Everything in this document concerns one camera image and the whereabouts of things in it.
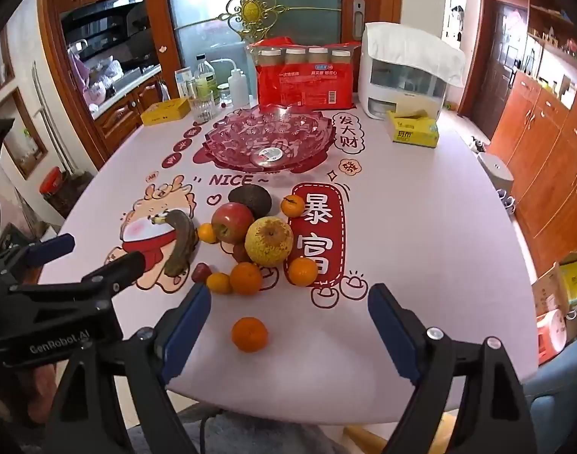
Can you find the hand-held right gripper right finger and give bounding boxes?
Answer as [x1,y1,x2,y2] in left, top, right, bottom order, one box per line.
[368,284,538,454]

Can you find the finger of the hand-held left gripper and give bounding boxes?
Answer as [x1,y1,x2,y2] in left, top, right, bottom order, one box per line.
[0,234,76,271]
[9,250,147,296]

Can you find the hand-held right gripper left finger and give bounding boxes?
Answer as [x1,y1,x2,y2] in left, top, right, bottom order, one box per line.
[45,284,212,454]

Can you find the orange mandarin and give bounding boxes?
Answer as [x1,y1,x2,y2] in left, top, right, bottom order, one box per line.
[288,257,319,287]
[232,317,269,353]
[230,262,264,295]

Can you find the overripe brown banana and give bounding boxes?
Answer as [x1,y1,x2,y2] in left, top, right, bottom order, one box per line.
[149,212,199,276]

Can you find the red apple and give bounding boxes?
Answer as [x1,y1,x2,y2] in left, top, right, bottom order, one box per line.
[211,202,255,244]

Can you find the yellow pear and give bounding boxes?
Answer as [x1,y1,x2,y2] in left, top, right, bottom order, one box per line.
[244,216,295,266]

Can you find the dark avocado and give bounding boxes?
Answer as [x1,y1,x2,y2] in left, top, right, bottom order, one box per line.
[228,184,273,217]

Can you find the mandarin with green stem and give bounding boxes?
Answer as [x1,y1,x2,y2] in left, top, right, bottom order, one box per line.
[281,195,306,219]

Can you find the pink glass fruit bowl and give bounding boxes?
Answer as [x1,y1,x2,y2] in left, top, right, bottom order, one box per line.
[202,103,337,173]

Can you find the person's left hand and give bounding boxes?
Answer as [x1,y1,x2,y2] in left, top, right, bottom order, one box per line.
[14,364,69,424]

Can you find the red bucket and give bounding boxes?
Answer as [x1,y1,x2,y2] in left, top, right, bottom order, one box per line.
[39,167,67,199]

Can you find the metal pole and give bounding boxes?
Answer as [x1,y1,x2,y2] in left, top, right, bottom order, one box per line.
[30,64,74,176]

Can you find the person's grey clothing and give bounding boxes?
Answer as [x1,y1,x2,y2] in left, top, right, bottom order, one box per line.
[128,407,393,454]

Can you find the white pink appliance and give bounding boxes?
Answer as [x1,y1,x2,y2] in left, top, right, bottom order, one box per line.
[536,309,568,365]

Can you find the wooden kitchen cabinet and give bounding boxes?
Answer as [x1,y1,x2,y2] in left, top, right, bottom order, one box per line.
[92,64,168,149]

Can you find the cardboard box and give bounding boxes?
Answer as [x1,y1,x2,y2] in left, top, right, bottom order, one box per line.
[532,250,577,327]

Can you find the flat yellow box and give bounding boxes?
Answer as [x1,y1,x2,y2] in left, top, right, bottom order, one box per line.
[141,98,192,126]

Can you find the blue chair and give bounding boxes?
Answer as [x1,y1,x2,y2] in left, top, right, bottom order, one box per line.
[522,326,577,454]

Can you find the clear drinking glass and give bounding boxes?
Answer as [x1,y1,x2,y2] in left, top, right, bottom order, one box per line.
[187,80,217,124]

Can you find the white round stool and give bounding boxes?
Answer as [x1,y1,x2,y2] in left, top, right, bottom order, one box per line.
[478,151,515,197]

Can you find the tall clear glass container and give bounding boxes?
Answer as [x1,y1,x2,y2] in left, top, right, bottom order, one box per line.
[175,68,197,100]

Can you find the yellow tissue box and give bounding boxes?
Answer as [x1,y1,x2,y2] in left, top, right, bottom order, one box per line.
[385,110,440,148]

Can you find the clear bottle green label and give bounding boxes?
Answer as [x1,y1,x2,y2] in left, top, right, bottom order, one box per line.
[194,54,220,105]

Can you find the white squeeze bottle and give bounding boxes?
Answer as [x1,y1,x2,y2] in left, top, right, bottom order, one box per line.
[210,59,251,109]

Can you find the black range hood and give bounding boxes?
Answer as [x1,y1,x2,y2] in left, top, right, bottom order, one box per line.
[61,0,147,45]

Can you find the wooden sideboard cabinets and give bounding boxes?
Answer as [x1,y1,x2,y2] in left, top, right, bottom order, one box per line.
[487,68,577,266]

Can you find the white countertop appliance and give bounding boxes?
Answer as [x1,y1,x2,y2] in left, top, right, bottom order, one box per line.
[359,22,460,121]

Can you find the red pack of bottles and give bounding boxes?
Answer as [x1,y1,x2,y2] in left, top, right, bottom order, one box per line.
[247,37,362,109]

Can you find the white cloth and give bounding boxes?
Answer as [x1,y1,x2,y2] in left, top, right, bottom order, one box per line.
[364,22,466,87]

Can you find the gold door ornament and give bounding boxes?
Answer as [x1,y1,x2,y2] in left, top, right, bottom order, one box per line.
[217,0,341,41]

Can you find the dark wooden door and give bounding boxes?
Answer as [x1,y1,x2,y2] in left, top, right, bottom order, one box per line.
[459,0,530,128]

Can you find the silver door handle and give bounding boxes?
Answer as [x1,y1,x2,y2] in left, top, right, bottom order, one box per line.
[352,0,366,39]

